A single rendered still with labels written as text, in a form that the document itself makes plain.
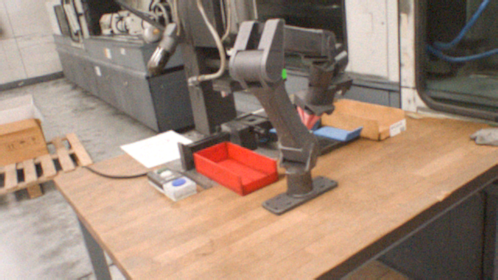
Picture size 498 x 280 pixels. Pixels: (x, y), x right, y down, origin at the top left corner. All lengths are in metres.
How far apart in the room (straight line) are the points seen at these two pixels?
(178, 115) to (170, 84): 0.34
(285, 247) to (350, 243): 0.13
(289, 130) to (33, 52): 9.65
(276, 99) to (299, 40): 0.15
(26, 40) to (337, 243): 9.81
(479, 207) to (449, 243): 0.23
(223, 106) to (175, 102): 2.96
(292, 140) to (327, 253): 0.27
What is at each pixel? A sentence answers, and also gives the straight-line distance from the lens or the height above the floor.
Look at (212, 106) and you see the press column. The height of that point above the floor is 1.01.
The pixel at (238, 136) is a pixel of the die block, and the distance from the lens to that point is 1.37.
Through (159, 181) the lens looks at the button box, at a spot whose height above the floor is 0.93.
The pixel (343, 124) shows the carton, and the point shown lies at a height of 0.93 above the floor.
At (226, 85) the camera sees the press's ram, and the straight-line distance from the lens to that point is 1.34.
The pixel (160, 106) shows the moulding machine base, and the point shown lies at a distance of 4.54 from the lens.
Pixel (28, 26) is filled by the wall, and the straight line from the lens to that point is 10.44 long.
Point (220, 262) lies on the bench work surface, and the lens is 0.90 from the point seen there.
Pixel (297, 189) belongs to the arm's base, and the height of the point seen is 0.93.
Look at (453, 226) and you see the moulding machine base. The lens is 1.83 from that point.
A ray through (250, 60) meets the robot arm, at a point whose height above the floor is 1.27.
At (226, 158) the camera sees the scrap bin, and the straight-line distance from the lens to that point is 1.37.
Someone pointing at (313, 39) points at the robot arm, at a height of 1.27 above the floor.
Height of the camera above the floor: 1.41
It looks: 20 degrees down
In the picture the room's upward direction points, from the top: 8 degrees counter-clockwise
